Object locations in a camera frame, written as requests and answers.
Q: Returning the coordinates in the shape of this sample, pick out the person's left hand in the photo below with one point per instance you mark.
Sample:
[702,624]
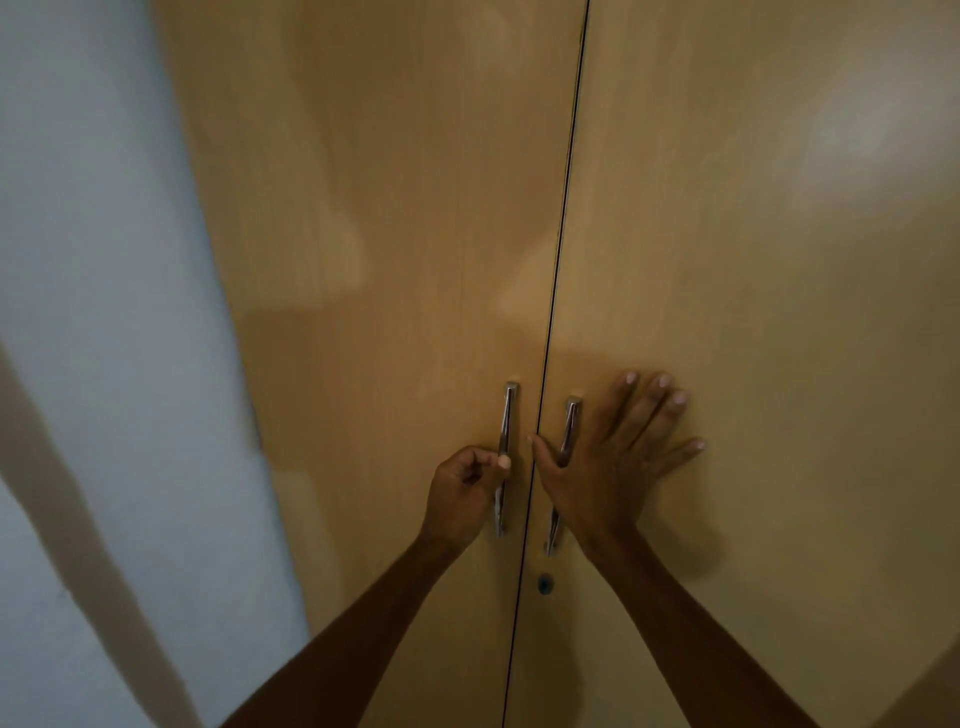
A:
[457,502]

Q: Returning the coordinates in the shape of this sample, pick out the person's right hand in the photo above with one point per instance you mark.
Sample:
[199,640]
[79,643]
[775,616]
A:
[600,487]

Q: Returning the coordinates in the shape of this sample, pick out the person's right middle finger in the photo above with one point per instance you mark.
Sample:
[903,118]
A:
[646,412]

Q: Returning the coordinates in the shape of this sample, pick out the person's right little finger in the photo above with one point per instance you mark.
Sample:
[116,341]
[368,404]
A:
[679,455]

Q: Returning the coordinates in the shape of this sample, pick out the person's left thumb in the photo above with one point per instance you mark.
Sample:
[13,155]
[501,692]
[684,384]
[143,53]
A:
[491,466]

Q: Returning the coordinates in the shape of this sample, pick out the person's right thumb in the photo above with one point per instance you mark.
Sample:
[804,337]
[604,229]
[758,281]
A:
[544,456]

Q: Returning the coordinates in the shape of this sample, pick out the light wooden wardrobe door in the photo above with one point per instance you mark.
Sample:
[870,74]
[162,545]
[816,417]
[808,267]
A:
[750,300]
[390,225]

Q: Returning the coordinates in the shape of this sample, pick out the person's right forearm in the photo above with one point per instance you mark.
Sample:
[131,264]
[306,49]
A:
[690,637]

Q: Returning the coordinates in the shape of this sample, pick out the person's left forearm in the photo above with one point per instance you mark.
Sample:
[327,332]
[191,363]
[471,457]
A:
[360,637]

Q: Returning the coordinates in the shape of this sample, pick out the round metal door keyhole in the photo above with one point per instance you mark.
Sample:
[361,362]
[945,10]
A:
[545,584]

